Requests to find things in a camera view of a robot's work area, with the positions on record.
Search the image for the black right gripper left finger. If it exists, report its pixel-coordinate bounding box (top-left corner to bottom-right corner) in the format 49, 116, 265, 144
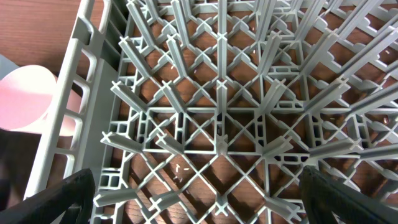
1, 169, 95, 223

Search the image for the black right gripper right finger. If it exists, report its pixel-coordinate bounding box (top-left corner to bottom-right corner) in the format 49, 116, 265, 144
299, 166, 397, 224

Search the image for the grey dishwasher rack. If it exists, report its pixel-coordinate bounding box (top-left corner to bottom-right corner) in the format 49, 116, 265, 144
23, 0, 398, 224

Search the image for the brown serving tray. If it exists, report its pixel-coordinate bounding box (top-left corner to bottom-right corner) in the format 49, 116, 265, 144
1, 129, 40, 210

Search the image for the pink cup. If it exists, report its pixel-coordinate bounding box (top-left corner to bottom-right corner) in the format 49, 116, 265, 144
0, 64, 84, 137

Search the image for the light blue cup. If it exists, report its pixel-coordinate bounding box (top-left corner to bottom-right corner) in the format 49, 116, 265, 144
0, 54, 19, 80

